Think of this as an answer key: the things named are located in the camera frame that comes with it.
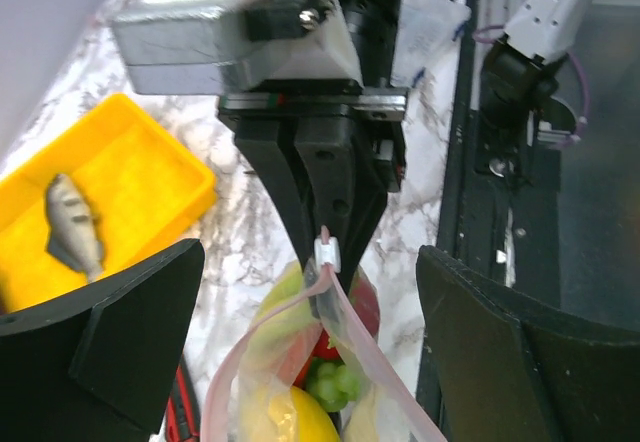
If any grey toy fish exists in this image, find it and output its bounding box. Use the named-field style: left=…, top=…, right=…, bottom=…
left=45, top=173, right=104, bottom=283

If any clear zip top bag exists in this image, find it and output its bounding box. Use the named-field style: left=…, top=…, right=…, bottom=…
left=200, top=228, right=444, bottom=441

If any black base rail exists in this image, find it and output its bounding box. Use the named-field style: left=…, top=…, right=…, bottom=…
left=414, top=0, right=566, bottom=442

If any yellow squash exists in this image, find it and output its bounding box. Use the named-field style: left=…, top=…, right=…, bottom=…
left=265, top=387, right=340, bottom=442

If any dark red apple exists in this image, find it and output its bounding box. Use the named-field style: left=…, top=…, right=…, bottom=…
left=349, top=269, right=380, bottom=340

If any green grape bunch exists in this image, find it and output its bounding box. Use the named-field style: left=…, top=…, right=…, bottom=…
left=305, top=358, right=361, bottom=413

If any red black utility knife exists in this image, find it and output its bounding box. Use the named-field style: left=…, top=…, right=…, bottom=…
left=165, top=356, right=201, bottom=442

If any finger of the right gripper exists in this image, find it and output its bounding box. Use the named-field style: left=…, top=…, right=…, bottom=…
left=235, top=119, right=310, bottom=264
left=294, top=117, right=387, bottom=292

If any green cabbage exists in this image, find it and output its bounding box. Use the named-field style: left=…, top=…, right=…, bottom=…
left=249, top=262, right=319, bottom=365

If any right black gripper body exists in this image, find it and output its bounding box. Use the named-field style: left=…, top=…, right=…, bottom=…
left=219, top=0, right=408, bottom=192

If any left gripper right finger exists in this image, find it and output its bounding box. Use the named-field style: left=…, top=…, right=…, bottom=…
left=416, top=246, right=639, bottom=441

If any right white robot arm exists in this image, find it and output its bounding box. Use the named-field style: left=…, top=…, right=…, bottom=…
left=219, top=0, right=592, bottom=279

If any yellow plastic tray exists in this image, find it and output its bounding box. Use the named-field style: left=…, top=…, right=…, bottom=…
left=1, top=94, right=216, bottom=312

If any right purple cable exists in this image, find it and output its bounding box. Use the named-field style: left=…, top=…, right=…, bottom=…
left=472, top=24, right=591, bottom=151

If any red tomato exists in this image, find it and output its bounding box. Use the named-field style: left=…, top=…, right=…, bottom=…
left=278, top=330, right=341, bottom=388

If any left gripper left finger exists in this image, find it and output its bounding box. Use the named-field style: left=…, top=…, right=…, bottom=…
left=1, top=239, right=205, bottom=441

